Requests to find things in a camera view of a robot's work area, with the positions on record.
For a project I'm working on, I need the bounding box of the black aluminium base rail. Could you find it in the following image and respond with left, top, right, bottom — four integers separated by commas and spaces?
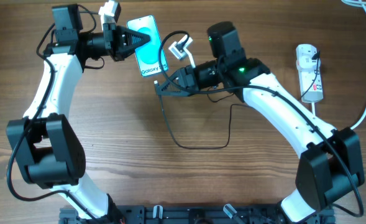
58, 204, 336, 224

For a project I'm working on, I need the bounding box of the black right camera cable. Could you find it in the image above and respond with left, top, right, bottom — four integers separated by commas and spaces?
157, 30, 365, 218

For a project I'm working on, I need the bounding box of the white USB charger plug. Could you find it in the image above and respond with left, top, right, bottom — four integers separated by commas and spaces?
296, 54, 320, 72

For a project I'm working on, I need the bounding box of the teal screen Galaxy smartphone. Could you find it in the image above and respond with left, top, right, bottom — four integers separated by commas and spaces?
127, 15, 162, 77

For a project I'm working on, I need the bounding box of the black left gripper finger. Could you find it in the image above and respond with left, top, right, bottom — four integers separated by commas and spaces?
121, 27, 150, 47
122, 44, 139, 60

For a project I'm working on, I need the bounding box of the black USB charging cable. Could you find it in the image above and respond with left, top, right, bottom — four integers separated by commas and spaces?
153, 49, 321, 150

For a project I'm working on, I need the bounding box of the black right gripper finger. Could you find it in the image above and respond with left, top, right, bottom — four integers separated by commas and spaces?
155, 80, 191, 96
163, 68, 186, 86

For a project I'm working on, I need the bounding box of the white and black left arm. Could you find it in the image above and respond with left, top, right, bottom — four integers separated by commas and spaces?
6, 1, 150, 223

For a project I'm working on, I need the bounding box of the white power strip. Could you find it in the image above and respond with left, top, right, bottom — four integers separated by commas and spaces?
296, 44, 323, 103

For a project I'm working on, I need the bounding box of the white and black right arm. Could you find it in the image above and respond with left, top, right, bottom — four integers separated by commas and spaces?
155, 21, 365, 223

